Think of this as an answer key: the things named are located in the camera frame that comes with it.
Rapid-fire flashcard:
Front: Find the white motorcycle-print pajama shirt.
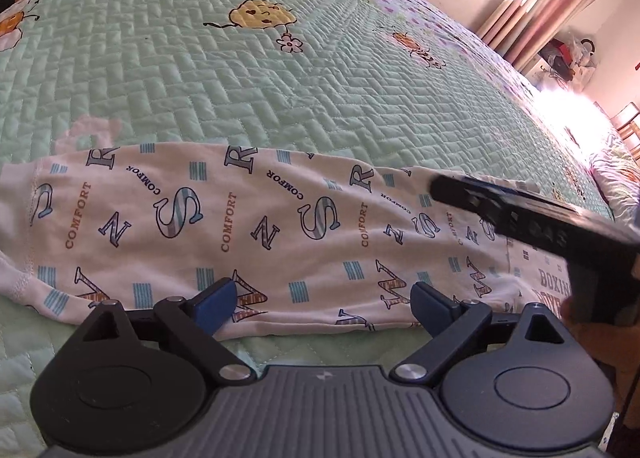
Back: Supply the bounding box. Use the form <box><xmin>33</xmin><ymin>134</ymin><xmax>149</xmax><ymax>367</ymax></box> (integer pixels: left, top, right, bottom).
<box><xmin>0</xmin><ymin>141</ymin><xmax>576</xmax><ymax>339</ymax></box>

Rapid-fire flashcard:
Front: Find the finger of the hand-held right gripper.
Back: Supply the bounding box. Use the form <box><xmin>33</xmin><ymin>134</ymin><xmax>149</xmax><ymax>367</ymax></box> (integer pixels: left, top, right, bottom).
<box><xmin>430</xmin><ymin>175</ymin><xmax>640</xmax><ymax>259</ymax></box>

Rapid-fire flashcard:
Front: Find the person's right hand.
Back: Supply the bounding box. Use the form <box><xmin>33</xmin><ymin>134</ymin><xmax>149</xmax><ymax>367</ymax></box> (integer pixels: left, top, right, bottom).
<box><xmin>560</xmin><ymin>305</ymin><xmax>630</xmax><ymax>389</ymax></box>

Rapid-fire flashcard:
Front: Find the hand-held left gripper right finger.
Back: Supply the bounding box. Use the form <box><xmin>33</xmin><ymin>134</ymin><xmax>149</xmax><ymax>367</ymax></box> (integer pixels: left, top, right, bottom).
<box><xmin>390</xmin><ymin>281</ymin><xmax>568</xmax><ymax>385</ymax></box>

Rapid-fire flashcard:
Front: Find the green bee-print quilt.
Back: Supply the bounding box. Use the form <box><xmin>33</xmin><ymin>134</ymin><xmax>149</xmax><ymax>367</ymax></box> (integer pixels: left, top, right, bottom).
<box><xmin>0</xmin><ymin>0</ymin><xmax>621</xmax><ymax>444</ymax></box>

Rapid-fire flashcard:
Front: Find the pink curtain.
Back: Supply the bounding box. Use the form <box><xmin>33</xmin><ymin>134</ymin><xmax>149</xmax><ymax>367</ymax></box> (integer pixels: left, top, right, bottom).
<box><xmin>475</xmin><ymin>0</ymin><xmax>640</xmax><ymax>74</ymax></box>

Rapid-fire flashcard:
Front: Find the wooden headboard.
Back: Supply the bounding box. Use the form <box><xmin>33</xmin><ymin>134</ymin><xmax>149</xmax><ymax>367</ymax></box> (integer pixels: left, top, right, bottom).
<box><xmin>607</xmin><ymin>106</ymin><xmax>640</xmax><ymax>159</ymax></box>

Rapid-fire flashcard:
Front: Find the floral pillow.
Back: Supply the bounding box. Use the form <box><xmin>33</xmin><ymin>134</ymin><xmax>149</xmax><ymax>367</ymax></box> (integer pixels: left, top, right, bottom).
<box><xmin>590</xmin><ymin>143</ymin><xmax>640</xmax><ymax>224</ymax></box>

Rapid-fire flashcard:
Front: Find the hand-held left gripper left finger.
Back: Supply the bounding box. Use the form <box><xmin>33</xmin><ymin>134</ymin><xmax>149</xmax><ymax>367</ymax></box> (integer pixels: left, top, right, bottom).
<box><xmin>75</xmin><ymin>277</ymin><xmax>257</xmax><ymax>384</ymax></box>

